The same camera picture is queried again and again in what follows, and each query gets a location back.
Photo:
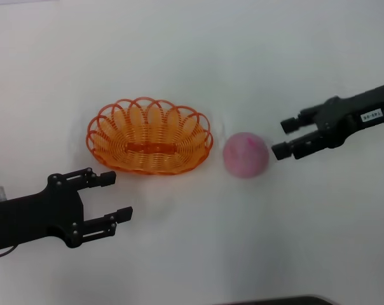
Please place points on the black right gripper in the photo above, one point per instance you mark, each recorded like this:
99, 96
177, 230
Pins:
341, 120

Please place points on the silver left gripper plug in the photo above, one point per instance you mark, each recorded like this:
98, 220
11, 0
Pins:
0, 194

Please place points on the black rounded object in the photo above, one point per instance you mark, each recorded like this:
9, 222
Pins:
290, 302

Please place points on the pink peach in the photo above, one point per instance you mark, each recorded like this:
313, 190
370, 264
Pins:
244, 155

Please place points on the orange plastic woven basket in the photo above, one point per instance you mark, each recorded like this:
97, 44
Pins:
179, 152

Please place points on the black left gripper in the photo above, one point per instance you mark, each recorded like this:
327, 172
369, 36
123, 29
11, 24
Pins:
36, 219

